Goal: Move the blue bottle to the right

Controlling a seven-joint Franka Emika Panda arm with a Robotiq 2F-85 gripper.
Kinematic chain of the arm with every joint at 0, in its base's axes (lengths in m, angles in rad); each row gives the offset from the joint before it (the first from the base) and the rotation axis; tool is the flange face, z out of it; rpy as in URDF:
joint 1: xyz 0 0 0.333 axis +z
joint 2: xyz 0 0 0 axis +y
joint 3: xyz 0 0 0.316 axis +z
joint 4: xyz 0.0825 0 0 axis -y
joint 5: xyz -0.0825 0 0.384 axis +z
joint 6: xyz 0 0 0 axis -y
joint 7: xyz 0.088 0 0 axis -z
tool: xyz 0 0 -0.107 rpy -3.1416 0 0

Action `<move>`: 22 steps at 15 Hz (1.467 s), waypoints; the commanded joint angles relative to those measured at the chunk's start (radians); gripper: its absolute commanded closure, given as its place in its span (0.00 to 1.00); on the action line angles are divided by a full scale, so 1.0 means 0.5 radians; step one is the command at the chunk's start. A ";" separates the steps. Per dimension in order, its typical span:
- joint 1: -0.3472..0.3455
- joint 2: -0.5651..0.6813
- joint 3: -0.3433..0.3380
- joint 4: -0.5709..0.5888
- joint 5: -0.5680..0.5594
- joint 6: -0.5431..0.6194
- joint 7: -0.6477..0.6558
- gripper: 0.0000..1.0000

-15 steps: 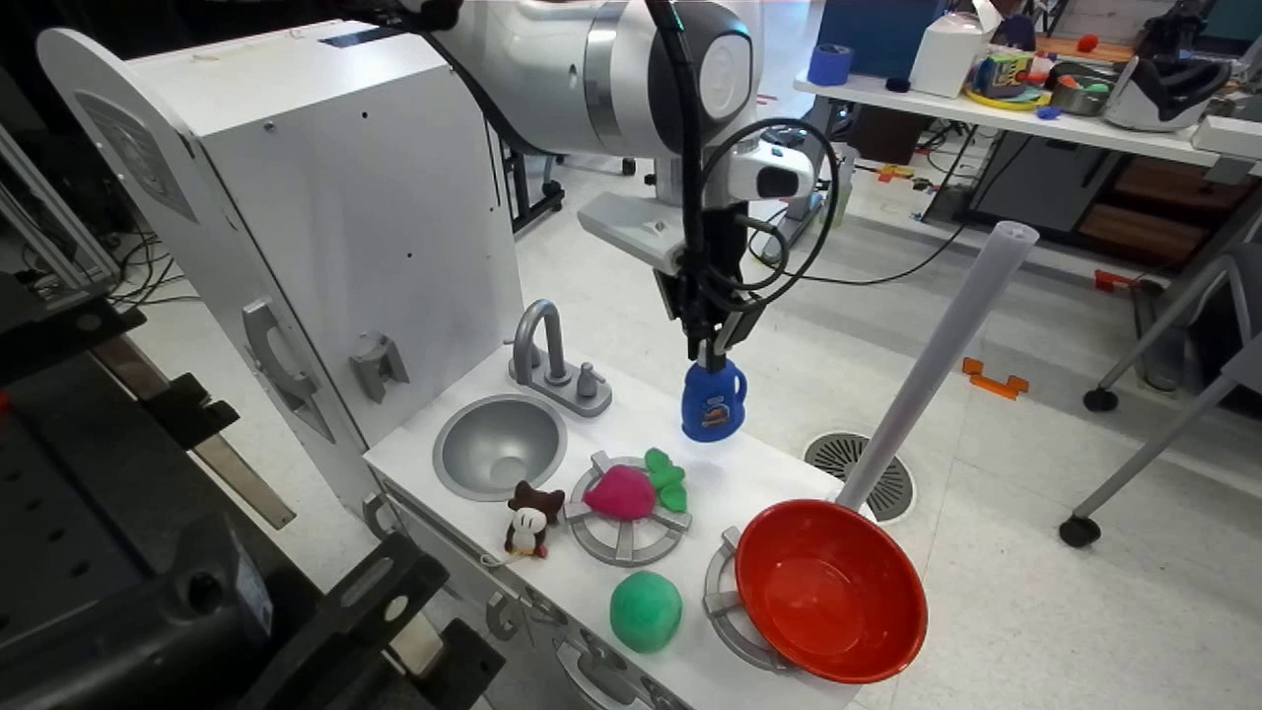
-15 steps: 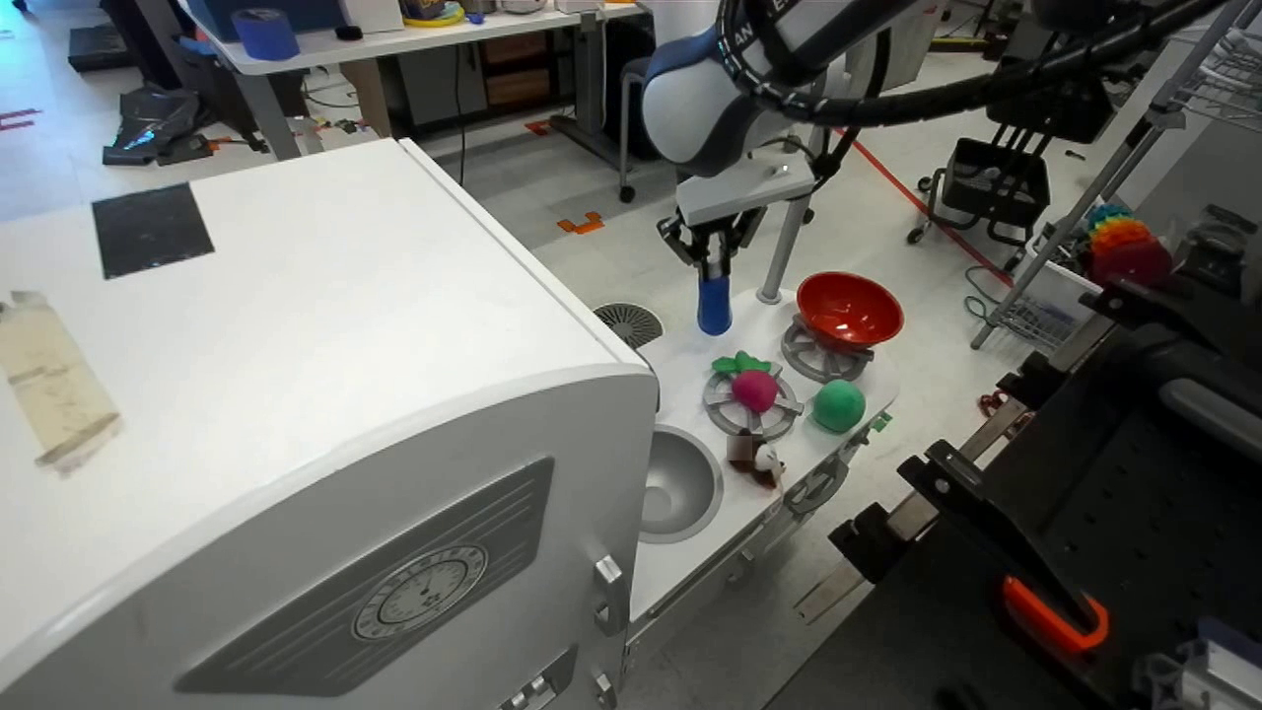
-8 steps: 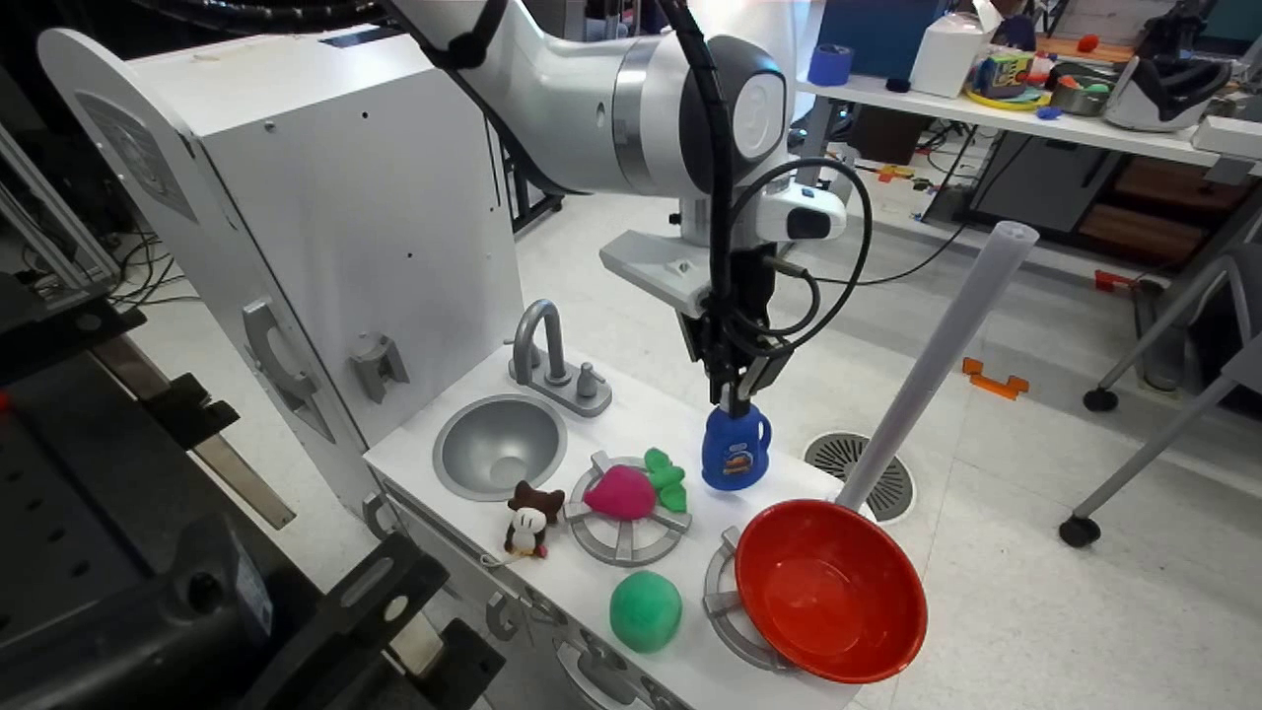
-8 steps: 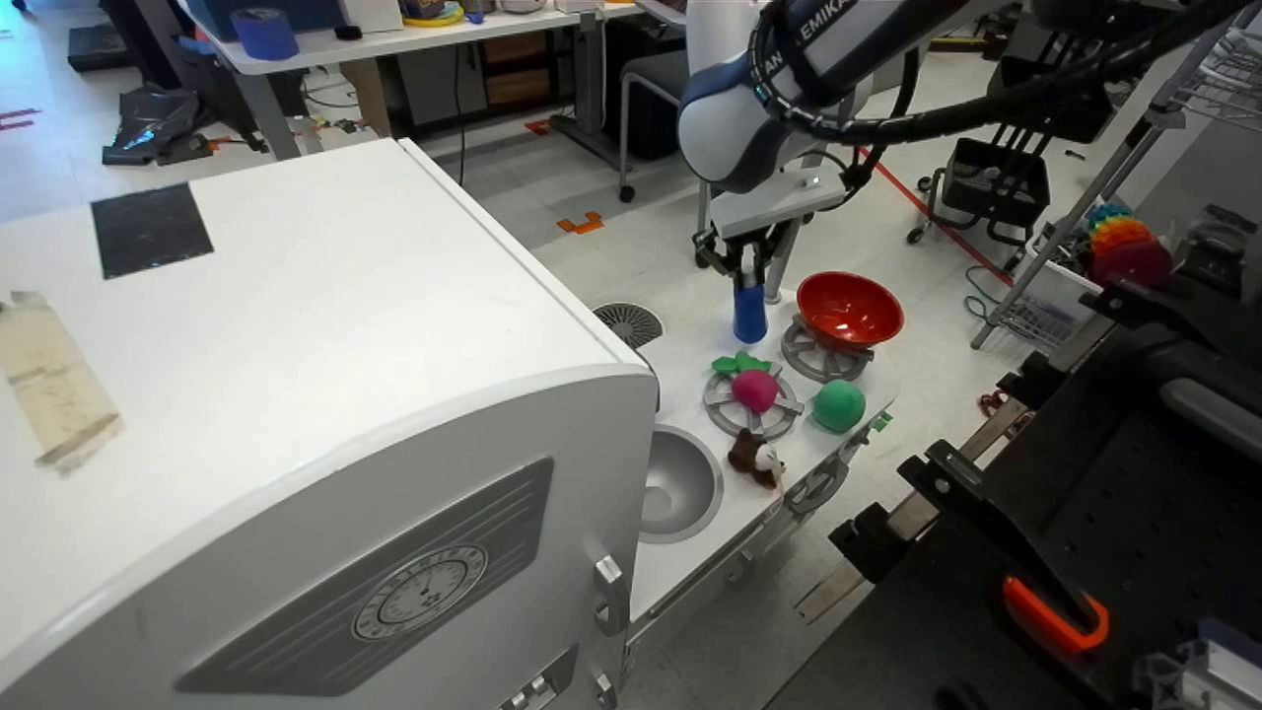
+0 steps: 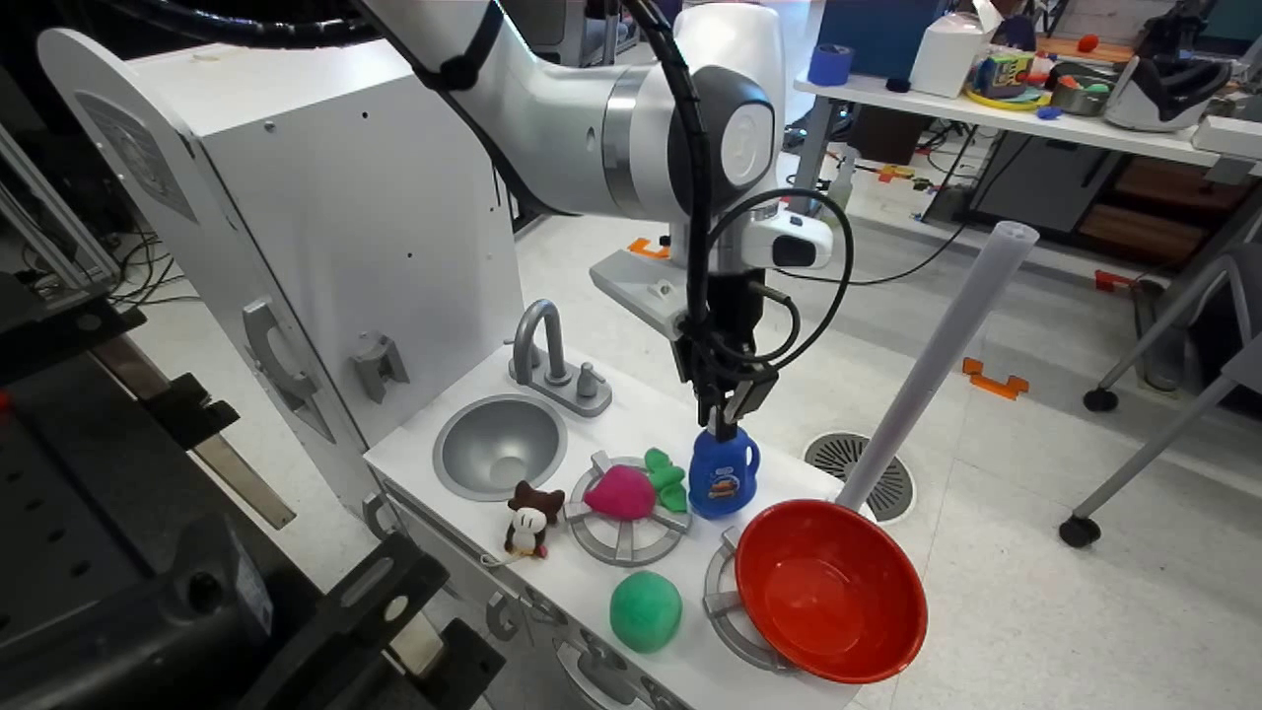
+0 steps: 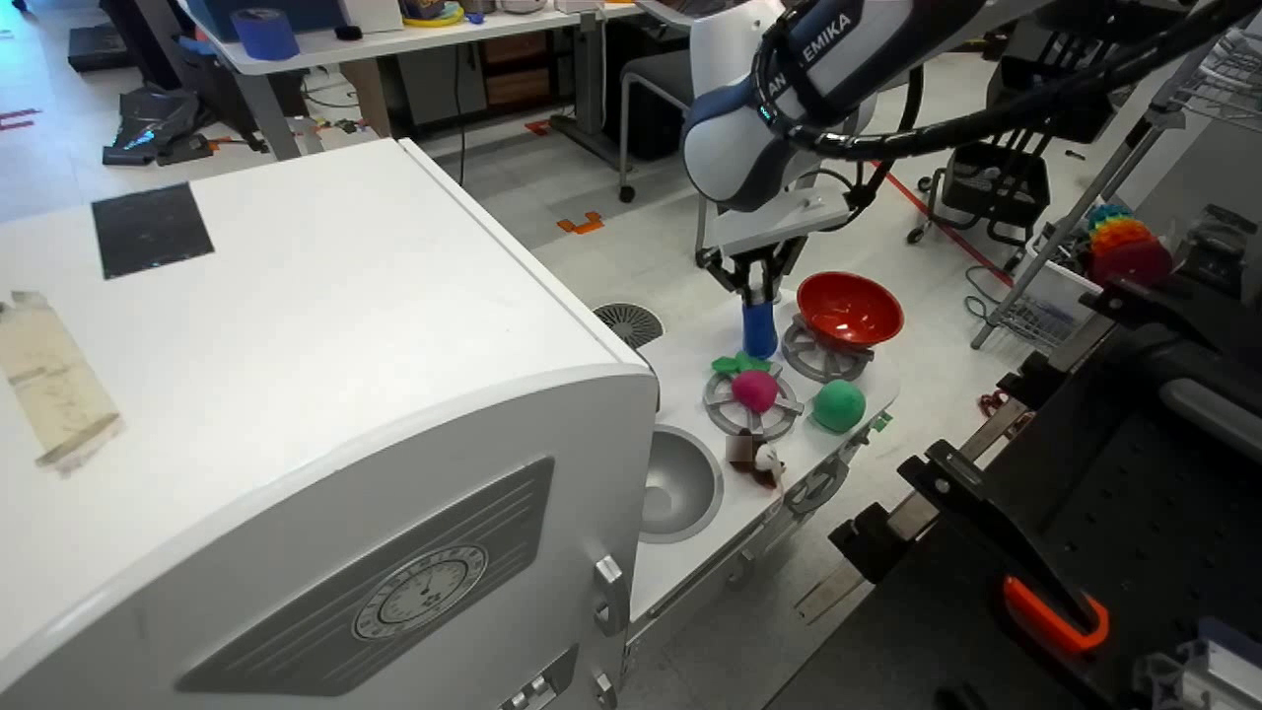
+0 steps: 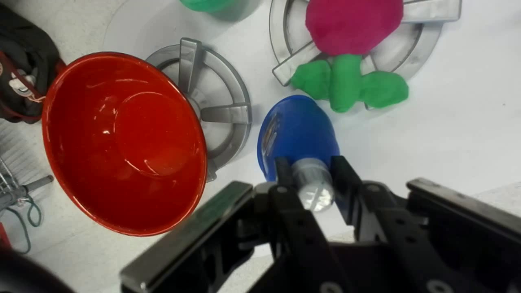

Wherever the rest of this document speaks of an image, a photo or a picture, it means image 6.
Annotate green toy leaf piece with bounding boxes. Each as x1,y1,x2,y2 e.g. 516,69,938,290
710,353,778,387

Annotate brown white plush toy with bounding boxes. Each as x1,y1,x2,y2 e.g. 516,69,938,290
726,428,789,490

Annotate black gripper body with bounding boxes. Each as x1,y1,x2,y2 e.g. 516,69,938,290
704,235,807,278

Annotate beige tape label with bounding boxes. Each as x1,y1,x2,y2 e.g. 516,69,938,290
0,290,128,479

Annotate white box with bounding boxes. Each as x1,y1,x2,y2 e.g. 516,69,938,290
1019,256,1110,338

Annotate black wheeled cart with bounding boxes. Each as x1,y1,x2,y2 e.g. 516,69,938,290
903,129,1056,252

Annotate red floor tape line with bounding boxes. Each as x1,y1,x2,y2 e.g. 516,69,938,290
881,170,1019,290

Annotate gray toy burner ring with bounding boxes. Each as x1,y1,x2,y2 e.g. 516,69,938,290
704,367,806,448
781,321,874,387

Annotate gray chair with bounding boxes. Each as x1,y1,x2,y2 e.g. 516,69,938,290
615,43,704,210

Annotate black bag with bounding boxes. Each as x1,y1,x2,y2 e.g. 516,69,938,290
100,85,213,170

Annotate dark gray round disc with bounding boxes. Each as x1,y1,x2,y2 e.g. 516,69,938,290
592,299,667,353

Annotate rainbow stacking cups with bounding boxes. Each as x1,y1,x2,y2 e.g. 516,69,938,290
1082,203,1175,294

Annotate black floor mat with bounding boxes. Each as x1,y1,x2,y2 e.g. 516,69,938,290
63,22,134,77

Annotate silver metal stand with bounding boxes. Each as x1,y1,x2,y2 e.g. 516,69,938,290
970,43,1233,353

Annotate blue toy bottle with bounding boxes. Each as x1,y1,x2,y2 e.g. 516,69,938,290
743,295,781,362

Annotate white desk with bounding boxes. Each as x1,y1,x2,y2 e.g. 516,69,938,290
175,0,648,168

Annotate gray toy sink basin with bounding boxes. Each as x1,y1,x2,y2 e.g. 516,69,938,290
640,428,726,546

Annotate white toy kitchen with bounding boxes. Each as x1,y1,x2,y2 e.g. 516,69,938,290
0,135,911,710

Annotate red plastic bowl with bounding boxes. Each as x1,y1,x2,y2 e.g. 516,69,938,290
794,269,907,353

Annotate black square sticker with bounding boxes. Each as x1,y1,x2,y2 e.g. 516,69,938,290
91,177,218,283

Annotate green ball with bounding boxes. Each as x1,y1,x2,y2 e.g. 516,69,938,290
807,377,872,434

